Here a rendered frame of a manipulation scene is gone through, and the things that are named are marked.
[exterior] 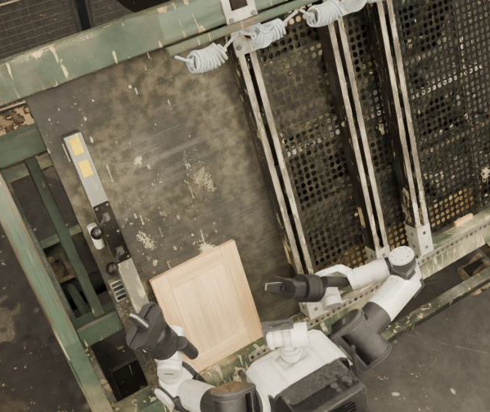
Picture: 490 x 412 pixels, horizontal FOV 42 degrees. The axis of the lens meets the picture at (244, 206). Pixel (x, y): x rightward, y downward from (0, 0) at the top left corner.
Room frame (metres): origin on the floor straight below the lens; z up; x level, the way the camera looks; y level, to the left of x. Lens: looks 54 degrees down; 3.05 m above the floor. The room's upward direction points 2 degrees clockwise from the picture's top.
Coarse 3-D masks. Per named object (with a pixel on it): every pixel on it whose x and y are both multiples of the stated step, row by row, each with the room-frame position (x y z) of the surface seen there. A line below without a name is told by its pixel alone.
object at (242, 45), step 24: (264, 24) 1.45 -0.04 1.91; (240, 48) 1.46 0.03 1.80; (240, 72) 1.47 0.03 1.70; (264, 96) 1.44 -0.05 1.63; (264, 120) 1.40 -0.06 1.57; (264, 144) 1.35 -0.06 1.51; (264, 168) 1.33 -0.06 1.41; (288, 192) 1.29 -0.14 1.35; (288, 216) 1.24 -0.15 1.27; (288, 240) 1.19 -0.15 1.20; (288, 264) 1.18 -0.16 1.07; (312, 312) 1.05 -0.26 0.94
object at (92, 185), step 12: (72, 132) 1.22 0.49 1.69; (84, 144) 1.19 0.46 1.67; (72, 156) 1.16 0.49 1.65; (84, 156) 1.17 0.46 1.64; (84, 180) 1.13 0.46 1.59; (96, 180) 1.14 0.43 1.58; (84, 192) 1.13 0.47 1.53; (96, 192) 1.12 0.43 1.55; (96, 204) 1.09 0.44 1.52; (96, 216) 1.07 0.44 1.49; (120, 264) 1.00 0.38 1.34; (132, 264) 1.01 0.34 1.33; (120, 276) 0.98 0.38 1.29; (132, 276) 0.98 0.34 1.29; (132, 288) 0.96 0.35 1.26; (132, 300) 0.93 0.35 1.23; (144, 300) 0.94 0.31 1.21
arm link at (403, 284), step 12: (396, 252) 1.06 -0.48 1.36; (408, 252) 1.05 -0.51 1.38; (396, 264) 1.01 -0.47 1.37; (408, 264) 1.00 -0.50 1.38; (396, 276) 0.97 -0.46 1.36; (408, 276) 0.96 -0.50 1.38; (384, 288) 0.93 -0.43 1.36; (396, 288) 0.93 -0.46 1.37; (408, 288) 0.93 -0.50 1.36; (420, 288) 0.96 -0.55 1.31; (372, 300) 0.89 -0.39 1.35; (384, 300) 0.89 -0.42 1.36; (396, 300) 0.89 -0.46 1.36; (408, 300) 0.91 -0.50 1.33; (396, 312) 0.86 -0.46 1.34
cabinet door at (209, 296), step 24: (192, 264) 1.07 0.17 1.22; (216, 264) 1.09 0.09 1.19; (240, 264) 1.12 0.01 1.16; (168, 288) 1.00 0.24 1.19; (192, 288) 1.02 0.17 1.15; (216, 288) 1.04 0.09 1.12; (240, 288) 1.07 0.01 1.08; (168, 312) 0.95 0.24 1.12; (192, 312) 0.97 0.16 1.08; (216, 312) 0.99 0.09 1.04; (240, 312) 1.01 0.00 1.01; (192, 336) 0.91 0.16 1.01; (216, 336) 0.93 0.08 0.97; (240, 336) 0.95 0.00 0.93; (192, 360) 0.86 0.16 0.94; (216, 360) 0.87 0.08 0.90
